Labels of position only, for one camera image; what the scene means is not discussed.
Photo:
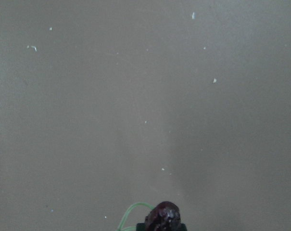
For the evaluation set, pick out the dark cherry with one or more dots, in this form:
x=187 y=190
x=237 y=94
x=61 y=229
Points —
x=163 y=217

